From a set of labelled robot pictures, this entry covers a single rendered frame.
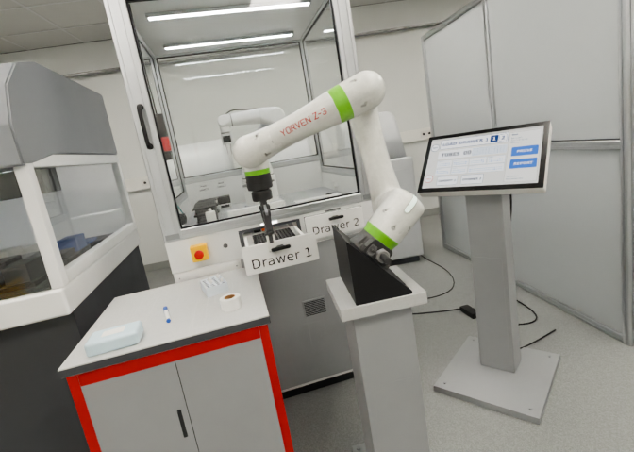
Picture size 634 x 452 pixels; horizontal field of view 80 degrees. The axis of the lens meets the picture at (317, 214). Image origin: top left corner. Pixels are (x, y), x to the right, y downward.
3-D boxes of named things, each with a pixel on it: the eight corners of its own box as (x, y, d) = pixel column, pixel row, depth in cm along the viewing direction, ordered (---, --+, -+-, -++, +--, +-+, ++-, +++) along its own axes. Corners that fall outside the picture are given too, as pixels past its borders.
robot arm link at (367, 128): (405, 215, 151) (368, 83, 145) (418, 220, 135) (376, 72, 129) (375, 225, 151) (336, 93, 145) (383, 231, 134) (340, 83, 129)
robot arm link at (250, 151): (338, 124, 130) (324, 93, 127) (343, 122, 118) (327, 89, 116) (245, 173, 130) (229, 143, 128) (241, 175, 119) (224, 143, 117)
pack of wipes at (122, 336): (144, 330, 125) (141, 318, 124) (140, 343, 116) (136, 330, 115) (95, 343, 121) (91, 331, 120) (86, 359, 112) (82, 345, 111)
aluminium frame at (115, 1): (376, 198, 188) (345, -30, 168) (164, 243, 167) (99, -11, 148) (327, 184, 279) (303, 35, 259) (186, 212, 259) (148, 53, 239)
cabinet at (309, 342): (402, 367, 206) (383, 226, 190) (211, 426, 185) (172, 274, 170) (348, 302, 297) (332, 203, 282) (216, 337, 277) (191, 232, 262)
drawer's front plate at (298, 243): (319, 259, 150) (314, 232, 148) (246, 276, 144) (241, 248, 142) (318, 258, 151) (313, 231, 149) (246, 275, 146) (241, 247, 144)
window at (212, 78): (358, 192, 187) (328, -17, 169) (181, 228, 170) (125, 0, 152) (358, 192, 188) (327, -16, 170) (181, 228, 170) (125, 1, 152)
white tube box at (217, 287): (228, 291, 148) (226, 281, 147) (208, 297, 145) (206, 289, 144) (221, 282, 159) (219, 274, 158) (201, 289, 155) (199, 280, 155)
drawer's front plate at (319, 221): (364, 227, 187) (361, 206, 185) (308, 240, 181) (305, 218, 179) (363, 226, 188) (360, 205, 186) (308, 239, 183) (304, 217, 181)
